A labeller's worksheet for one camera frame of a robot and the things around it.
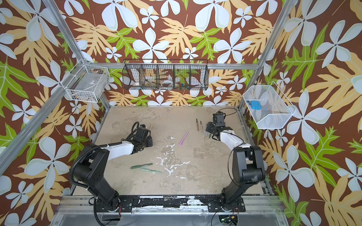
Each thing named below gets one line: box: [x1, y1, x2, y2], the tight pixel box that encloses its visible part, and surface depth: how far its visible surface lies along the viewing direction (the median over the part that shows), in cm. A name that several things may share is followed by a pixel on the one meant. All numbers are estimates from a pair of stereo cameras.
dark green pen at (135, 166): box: [130, 162, 153, 170], surface depth 90 cm
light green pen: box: [139, 168, 163, 174], surface depth 88 cm
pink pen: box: [178, 130, 190, 146], surface depth 100 cm
